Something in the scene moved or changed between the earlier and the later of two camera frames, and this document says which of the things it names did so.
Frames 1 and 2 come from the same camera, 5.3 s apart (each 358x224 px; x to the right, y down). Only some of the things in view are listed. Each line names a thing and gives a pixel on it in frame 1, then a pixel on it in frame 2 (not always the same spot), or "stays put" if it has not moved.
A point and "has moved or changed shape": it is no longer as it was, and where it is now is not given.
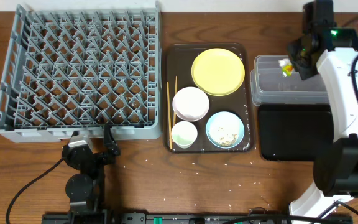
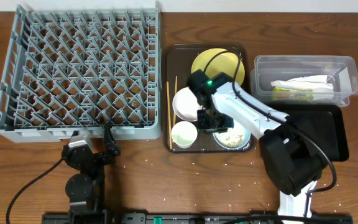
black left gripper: [95, 156] stays put
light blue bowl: [225, 129] has moved or changed shape
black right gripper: [293, 48] → [202, 126]
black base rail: [163, 218] stays put
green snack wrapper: [287, 67] → [283, 94]
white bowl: [191, 104] stays put
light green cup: [184, 134] stays put
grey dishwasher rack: [67, 70] stays put
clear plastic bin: [270, 86] stays put
